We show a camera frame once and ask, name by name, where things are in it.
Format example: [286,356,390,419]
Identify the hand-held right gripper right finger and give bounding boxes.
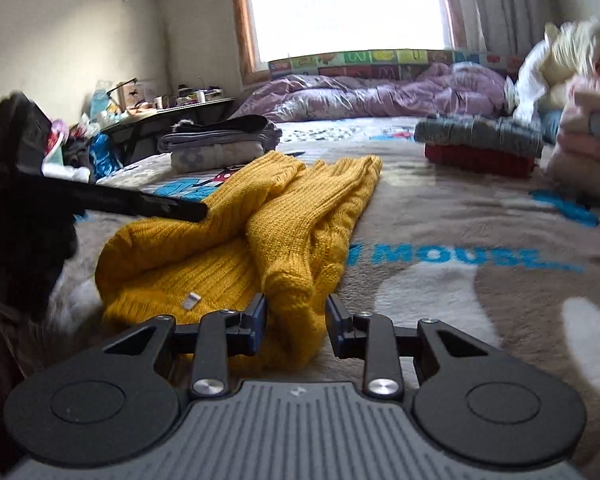
[326,293,497,401]

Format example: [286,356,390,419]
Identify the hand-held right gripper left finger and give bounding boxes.
[101,293,268,401]

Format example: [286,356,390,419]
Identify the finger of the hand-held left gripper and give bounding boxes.
[40,171,209,224]

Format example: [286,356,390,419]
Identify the yellow knit sweater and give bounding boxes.
[95,151,383,373]

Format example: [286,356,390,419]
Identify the red floral padded cloth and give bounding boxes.
[42,117,71,161]

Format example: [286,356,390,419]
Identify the blue plastic bag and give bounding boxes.
[89,132,123,178]

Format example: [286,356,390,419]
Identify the black desk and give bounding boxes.
[100,97,236,161]

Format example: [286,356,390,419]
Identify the black folded garment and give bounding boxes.
[172,114,268,133]

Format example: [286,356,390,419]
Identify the group of small desk items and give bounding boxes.
[87,77,226,121]

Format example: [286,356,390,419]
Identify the brown cartoon printed blanket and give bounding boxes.
[45,115,600,461]

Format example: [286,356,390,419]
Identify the red folded garment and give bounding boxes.
[424,145,536,178]

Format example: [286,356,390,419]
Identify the purple duvet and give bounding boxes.
[230,62,518,123]

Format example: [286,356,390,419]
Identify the folded denim garment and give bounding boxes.
[414,116,545,158]

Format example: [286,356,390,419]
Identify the colourful alphabet headboard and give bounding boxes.
[267,49,526,81]

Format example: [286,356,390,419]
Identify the window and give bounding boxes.
[232,0,461,86]

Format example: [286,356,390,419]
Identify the beige folded garment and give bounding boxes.
[545,147,600,206]

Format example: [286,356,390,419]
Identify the pink garment with cartoon print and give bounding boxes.
[555,130,600,161]

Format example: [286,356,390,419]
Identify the white quilt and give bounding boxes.
[505,42,551,116]

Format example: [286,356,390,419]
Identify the pink folded garment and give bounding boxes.
[562,89,600,136]

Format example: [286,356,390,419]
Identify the pink floral quilt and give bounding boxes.
[567,62,600,93]

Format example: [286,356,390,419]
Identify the grey curtain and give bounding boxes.
[437,0,561,56]

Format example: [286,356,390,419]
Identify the cream fleece blanket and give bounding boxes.
[542,19,600,86]

